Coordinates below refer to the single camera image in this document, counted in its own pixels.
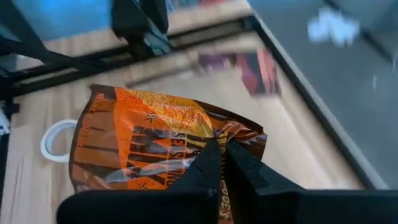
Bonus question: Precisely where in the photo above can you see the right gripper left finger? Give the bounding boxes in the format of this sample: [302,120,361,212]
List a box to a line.
[57,139,223,224]

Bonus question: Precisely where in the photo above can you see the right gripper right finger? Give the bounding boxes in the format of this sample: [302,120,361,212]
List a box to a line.
[225,141,398,224]

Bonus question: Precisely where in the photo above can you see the orange brown spice pouch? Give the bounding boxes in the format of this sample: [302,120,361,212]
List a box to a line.
[68,83,269,224]

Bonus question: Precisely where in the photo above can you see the dark red booklet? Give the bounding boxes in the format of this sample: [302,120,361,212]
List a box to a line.
[195,49,283,98]

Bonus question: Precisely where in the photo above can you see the white masking tape roll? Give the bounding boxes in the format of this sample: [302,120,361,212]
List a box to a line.
[39,118,79,164]

